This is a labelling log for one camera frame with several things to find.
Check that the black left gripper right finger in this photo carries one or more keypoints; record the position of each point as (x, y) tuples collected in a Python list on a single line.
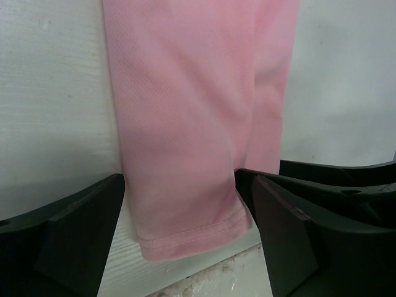
[(310, 251)]

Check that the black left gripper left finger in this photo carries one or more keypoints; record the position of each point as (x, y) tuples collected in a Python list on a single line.
[(61, 249)]

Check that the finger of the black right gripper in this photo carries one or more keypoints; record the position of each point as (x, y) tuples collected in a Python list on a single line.
[(361, 176), (373, 204)]

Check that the pink t shirt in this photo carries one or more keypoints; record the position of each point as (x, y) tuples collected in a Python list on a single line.
[(198, 89)]

